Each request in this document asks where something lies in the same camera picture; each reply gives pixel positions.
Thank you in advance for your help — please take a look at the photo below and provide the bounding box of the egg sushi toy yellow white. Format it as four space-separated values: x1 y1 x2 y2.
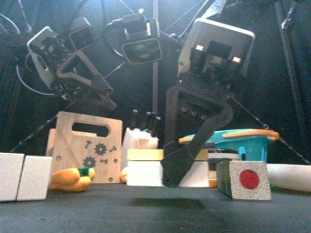
126 147 211 188

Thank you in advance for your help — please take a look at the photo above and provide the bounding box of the teal pan with orange rim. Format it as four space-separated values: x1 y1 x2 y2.
178 128 282 164

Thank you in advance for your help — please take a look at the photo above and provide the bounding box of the small yellow toy piece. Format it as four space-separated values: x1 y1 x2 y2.
119 167 130 184

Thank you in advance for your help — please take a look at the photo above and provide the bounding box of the white knife block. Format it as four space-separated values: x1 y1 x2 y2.
121 127 161 171

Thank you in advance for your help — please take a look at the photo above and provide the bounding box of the wooden toolbox with gear print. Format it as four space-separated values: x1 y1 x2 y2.
46 110 125 185

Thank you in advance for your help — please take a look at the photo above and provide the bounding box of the speckled cube with red dot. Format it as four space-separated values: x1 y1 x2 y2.
215 160 274 201

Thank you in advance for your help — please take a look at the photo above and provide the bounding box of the yellow toy bell pepper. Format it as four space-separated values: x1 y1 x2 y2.
49 167 98 193

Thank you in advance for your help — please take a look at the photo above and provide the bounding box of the white bowl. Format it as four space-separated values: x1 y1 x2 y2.
265 162 311 193

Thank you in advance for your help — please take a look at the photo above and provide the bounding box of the white toy block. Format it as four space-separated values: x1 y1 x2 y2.
0 152 26 203
17 155 55 202

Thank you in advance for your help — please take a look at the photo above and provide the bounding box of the black handled toy knife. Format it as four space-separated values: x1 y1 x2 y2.
142 111 155 132
129 109 141 130
151 116 163 138

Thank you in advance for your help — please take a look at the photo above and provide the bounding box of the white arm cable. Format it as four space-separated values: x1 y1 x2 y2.
14 65 57 97

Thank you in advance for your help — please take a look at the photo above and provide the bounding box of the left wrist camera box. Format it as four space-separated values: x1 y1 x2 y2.
67 16 98 51

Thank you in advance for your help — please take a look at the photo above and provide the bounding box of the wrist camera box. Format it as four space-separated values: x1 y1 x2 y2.
119 12 165 66
67 16 98 51

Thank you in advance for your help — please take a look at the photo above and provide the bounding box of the vertical metal frame pole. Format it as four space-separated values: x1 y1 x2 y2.
151 0 161 122

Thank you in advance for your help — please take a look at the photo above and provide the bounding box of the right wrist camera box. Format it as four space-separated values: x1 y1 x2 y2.
119 12 165 66

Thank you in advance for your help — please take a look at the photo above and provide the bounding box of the slanted metal frame pole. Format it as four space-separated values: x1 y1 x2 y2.
274 1 310 158

